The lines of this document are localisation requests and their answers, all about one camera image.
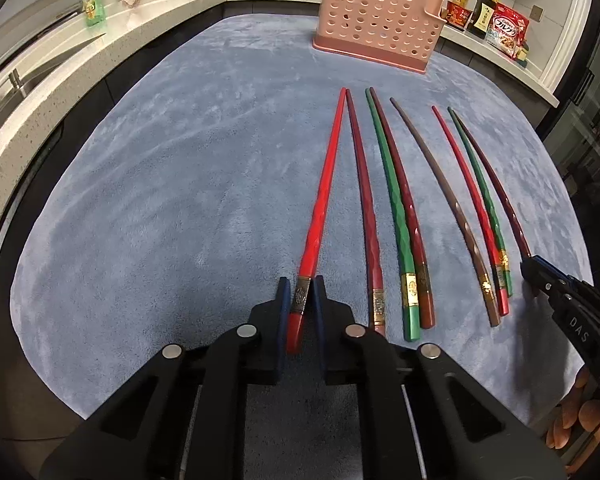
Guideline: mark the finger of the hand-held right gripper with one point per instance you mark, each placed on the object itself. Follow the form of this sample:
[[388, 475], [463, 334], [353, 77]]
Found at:
[[539, 262]]

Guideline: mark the pink perforated plastic basket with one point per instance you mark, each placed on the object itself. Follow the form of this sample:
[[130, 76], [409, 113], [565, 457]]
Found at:
[[380, 15]]

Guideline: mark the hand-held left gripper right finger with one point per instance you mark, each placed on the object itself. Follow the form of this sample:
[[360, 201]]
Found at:
[[319, 310]]

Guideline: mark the green dish soap bottle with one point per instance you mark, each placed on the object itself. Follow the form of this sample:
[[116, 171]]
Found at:
[[94, 7]]

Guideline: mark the dark sauce bottle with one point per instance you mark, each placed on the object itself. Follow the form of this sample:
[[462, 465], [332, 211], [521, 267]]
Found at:
[[482, 15]]

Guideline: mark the person's right hand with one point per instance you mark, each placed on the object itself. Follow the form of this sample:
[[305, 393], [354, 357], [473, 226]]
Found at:
[[582, 415]]

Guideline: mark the metal sink fixture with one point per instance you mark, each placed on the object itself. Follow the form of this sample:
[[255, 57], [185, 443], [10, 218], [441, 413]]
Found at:
[[16, 82]]

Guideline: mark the glass cabinet door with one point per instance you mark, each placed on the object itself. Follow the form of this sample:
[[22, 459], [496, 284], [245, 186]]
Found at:
[[587, 125]]

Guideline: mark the wall socket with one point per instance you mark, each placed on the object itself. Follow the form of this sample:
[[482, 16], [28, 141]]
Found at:
[[536, 13]]

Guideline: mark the dark red chopstick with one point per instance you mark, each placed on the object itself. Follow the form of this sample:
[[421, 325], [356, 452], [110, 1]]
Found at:
[[411, 210]]

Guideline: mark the red instant noodle cup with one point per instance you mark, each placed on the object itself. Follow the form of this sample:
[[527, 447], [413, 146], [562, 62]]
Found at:
[[457, 16]]

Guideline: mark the white cabinet frame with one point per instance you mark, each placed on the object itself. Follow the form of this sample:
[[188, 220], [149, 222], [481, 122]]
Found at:
[[570, 35]]

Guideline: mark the maroon chopstick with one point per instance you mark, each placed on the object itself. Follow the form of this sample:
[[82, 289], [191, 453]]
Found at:
[[498, 195], [362, 175]]

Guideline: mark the white stone countertop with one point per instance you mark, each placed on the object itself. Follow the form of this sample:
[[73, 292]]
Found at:
[[130, 35]]

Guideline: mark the bright red chopstick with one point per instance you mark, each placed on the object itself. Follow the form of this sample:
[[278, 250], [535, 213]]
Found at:
[[325, 185], [461, 175]]

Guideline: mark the green chopstick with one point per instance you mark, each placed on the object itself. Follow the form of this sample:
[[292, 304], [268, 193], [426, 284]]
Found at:
[[480, 195], [397, 210]]

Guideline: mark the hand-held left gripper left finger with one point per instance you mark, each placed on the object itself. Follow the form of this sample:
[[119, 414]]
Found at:
[[282, 305]]

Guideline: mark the red and white cereal bag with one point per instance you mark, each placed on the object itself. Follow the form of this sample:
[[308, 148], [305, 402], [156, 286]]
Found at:
[[507, 30]]

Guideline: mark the brown chopstick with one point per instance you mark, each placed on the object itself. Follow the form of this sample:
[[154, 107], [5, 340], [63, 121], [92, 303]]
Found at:
[[445, 180]]

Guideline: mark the blue-grey plush mat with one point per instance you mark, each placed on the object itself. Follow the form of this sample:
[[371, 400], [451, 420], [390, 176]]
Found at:
[[205, 160]]

